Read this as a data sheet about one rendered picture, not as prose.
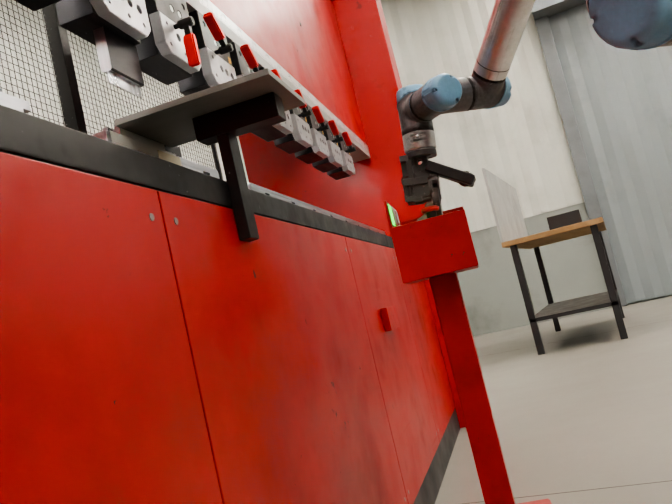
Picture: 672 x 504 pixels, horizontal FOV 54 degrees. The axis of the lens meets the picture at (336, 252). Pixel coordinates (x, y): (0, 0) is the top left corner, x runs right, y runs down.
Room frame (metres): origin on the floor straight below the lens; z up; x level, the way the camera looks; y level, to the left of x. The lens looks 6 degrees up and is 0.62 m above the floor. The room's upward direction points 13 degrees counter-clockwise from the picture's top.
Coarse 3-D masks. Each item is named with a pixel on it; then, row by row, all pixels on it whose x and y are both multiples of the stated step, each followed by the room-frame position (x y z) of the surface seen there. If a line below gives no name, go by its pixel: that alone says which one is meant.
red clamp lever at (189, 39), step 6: (186, 18) 1.22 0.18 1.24; (192, 18) 1.23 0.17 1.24; (174, 24) 1.23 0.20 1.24; (180, 24) 1.22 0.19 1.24; (186, 24) 1.22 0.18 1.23; (192, 24) 1.22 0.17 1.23; (186, 30) 1.23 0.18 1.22; (186, 36) 1.22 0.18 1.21; (192, 36) 1.22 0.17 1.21; (186, 42) 1.22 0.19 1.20; (192, 42) 1.22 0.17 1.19; (186, 48) 1.22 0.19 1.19; (192, 48) 1.22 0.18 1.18; (186, 54) 1.23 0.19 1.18; (192, 54) 1.22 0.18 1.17; (198, 54) 1.23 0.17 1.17; (192, 60) 1.22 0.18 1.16; (198, 60) 1.22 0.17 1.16; (192, 66) 1.23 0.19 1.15
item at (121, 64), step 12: (96, 36) 1.05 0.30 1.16; (108, 36) 1.06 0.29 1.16; (108, 48) 1.05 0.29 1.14; (120, 48) 1.09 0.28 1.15; (132, 48) 1.13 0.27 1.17; (108, 60) 1.05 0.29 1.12; (120, 60) 1.08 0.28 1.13; (132, 60) 1.12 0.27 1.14; (108, 72) 1.05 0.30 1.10; (120, 72) 1.07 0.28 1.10; (132, 72) 1.11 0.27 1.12; (120, 84) 1.08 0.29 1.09; (132, 84) 1.12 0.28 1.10
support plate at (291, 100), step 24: (264, 72) 0.94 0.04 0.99; (192, 96) 0.97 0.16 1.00; (216, 96) 0.98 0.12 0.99; (240, 96) 1.00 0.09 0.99; (288, 96) 1.05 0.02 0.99; (120, 120) 1.00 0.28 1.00; (144, 120) 1.01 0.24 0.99; (168, 120) 1.04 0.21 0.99; (192, 120) 1.06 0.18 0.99; (168, 144) 1.16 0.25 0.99
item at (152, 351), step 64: (0, 192) 0.55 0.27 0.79; (64, 192) 0.63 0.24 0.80; (128, 192) 0.75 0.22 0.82; (0, 256) 0.54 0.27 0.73; (64, 256) 0.62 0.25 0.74; (128, 256) 0.72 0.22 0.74; (192, 256) 0.87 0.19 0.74; (256, 256) 1.10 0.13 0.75; (320, 256) 1.48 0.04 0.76; (384, 256) 2.27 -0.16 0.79; (0, 320) 0.52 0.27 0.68; (64, 320) 0.60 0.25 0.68; (128, 320) 0.70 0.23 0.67; (192, 320) 0.84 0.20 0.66; (256, 320) 1.04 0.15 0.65; (320, 320) 1.37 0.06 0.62; (0, 384) 0.51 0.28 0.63; (64, 384) 0.58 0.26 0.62; (128, 384) 0.68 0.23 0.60; (192, 384) 0.80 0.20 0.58; (256, 384) 0.99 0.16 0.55; (320, 384) 1.28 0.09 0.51; (384, 384) 1.81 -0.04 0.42; (448, 384) 3.09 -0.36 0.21; (0, 448) 0.50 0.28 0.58; (64, 448) 0.57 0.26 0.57; (128, 448) 0.66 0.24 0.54; (192, 448) 0.77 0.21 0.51; (256, 448) 0.94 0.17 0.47; (320, 448) 1.20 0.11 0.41; (384, 448) 1.65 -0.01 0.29; (448, 448) 2.65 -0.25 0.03
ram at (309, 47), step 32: (192, 0) 1.37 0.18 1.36; (224, 0) 1.58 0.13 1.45; (256, 0) 1.85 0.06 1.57; (288, 0) 2.25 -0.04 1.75; (320, 0) 2.86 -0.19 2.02; (224, 32) 1.52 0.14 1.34; (256, 32) 1.78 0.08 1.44; (288, 32) 2.14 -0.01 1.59; (320, 32) 2.69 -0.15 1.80; (288, 64) 2.04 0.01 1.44; (320, 64) 2.53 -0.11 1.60; (320, 96) 2.40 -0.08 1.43; (352, 96) 3.09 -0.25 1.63; (352, 128) 2.88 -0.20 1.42
